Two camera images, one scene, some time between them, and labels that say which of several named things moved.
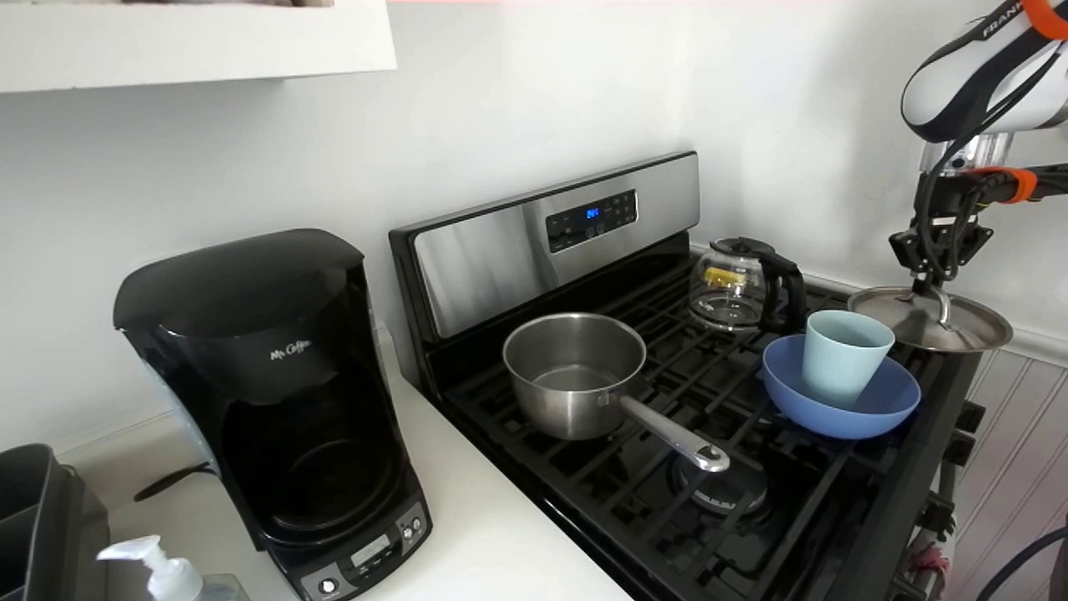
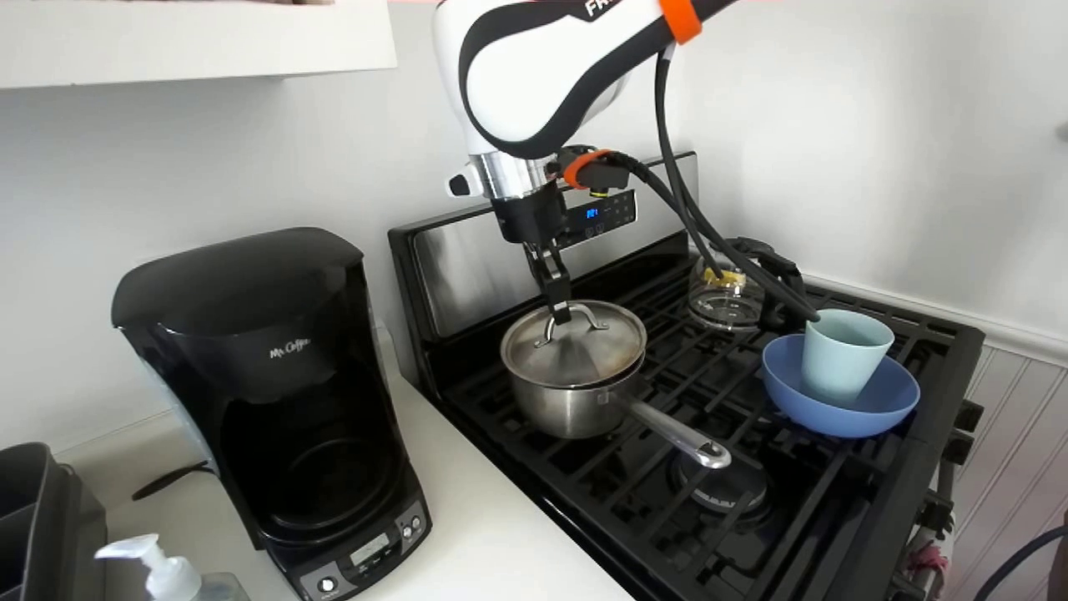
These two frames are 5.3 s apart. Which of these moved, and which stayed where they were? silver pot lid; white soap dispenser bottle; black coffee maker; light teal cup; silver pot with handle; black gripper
Moved: silver pot lid; black gripper
Stayed: white soap dispenser bottle; black coffee maker; silver pot with handle; light teal cup
